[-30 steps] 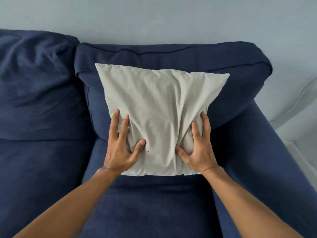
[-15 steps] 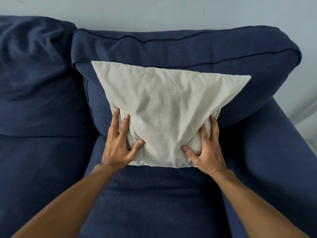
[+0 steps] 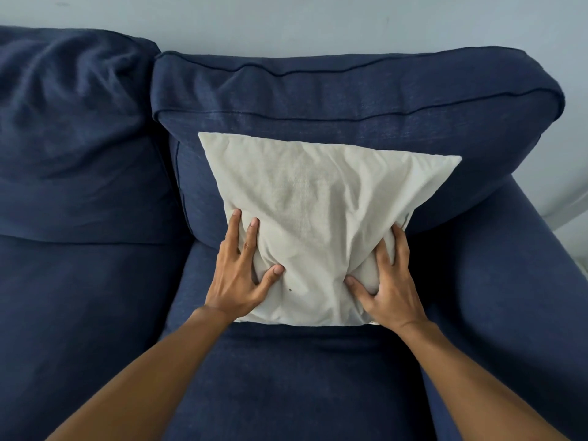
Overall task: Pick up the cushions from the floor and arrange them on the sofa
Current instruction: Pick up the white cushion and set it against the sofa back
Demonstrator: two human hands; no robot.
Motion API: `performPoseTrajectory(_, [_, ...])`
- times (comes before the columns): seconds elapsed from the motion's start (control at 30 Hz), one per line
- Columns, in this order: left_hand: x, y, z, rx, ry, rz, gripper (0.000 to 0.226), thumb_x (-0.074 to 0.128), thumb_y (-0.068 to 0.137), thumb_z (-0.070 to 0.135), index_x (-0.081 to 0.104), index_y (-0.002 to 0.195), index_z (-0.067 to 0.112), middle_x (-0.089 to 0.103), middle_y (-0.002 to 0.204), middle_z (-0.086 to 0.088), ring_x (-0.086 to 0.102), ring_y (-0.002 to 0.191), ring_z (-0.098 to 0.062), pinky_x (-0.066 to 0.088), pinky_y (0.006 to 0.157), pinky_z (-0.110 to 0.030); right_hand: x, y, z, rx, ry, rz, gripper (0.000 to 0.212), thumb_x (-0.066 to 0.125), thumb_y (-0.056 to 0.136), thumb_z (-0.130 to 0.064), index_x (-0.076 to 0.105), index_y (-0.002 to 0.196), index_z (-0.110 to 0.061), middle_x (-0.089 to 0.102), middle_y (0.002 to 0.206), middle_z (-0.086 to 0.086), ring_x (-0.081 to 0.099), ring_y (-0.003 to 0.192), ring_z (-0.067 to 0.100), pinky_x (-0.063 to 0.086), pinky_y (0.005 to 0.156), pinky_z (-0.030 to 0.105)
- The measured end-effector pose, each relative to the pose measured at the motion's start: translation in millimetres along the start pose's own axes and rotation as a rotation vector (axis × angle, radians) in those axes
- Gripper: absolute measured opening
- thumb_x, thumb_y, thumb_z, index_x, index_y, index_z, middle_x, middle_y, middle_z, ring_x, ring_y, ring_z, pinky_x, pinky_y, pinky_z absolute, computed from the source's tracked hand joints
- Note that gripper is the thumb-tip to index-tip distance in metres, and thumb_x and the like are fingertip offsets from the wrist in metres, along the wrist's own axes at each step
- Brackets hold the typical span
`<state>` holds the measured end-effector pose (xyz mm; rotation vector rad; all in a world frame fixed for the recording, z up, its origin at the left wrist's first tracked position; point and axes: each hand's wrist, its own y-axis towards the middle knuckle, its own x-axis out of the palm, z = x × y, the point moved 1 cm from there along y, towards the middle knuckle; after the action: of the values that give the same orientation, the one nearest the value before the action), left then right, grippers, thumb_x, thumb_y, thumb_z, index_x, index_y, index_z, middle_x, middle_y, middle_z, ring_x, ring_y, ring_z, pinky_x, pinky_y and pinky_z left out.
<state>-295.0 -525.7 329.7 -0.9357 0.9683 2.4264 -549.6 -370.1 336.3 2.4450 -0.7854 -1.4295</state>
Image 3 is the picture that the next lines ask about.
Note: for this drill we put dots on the person's right hand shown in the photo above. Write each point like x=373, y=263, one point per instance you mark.
x=397, y=298

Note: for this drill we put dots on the person's left hand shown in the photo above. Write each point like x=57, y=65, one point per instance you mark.
x=234, y=284

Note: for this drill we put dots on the dark blue fabric sofa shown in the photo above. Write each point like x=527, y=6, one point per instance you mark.
x=321, y=385

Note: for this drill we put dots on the white throw pillow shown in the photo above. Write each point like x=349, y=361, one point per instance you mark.
x=321, y=188

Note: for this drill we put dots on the person's left forearm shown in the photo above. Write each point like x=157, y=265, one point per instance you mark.
x=147, y=385

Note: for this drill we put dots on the person's right forearm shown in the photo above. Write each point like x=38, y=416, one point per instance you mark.
x=473, y=390

